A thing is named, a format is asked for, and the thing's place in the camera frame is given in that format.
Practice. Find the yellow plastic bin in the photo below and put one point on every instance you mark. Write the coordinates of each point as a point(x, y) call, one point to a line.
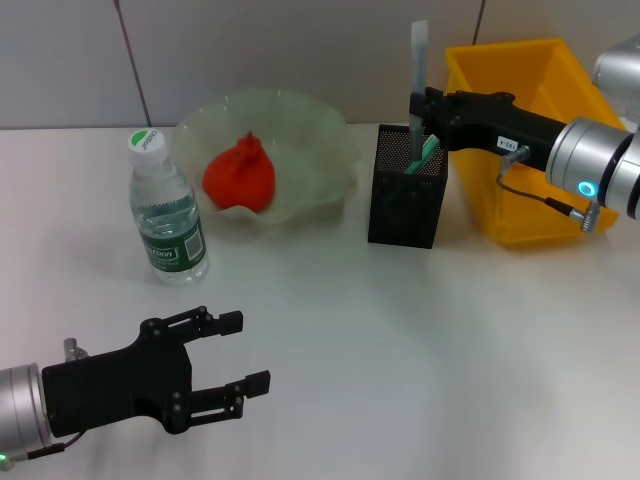
point(530, 70)

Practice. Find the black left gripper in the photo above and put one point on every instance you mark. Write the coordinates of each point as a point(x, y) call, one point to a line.
point(115, 390)

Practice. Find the clear water bottle green label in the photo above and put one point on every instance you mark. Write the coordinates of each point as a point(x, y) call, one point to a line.
point(170, 225)

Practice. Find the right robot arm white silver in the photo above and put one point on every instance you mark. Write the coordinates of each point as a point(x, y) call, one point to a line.
point(600, 165)

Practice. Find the green utility knife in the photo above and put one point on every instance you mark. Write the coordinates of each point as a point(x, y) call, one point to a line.
point(425, 152)

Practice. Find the green translucent fruit plate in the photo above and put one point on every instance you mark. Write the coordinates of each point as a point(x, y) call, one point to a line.
point(310, 150)

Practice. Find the black mesh pen holder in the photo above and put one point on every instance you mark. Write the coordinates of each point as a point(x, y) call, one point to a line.
point(407, 210)

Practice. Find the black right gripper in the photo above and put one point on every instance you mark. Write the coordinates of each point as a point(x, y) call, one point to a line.
point(490, 125)

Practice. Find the silver pen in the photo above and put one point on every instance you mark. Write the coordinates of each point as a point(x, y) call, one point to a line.
point(419, 60)

